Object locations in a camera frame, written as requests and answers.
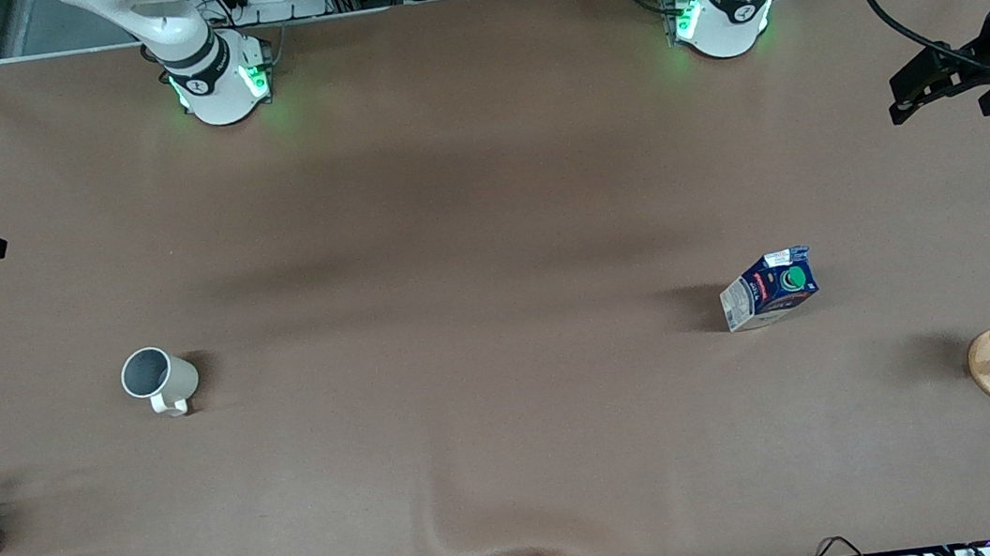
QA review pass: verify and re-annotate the blue milk carton green cap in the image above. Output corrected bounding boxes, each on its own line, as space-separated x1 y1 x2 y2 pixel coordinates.
715 244 823 334

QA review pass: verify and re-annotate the white ceramic mug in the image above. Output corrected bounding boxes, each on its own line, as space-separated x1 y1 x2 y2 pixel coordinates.
118 341 203 423

